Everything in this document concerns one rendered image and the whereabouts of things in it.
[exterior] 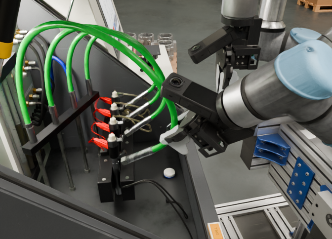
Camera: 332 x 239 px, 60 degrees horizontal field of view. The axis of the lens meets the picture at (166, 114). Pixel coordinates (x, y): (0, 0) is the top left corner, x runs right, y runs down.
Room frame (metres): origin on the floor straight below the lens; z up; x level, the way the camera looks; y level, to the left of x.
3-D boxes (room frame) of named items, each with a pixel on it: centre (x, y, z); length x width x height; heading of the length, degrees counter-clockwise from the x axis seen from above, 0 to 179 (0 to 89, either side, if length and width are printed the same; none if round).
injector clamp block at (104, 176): (0.73, 0.16, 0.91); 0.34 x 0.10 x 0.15; 7
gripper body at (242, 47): (0.65, -0.16, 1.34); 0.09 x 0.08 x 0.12; 97
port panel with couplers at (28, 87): (0.82, 0.43, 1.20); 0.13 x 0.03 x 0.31; 7
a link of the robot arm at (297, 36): (0.98, -0.48, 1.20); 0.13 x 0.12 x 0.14; 61
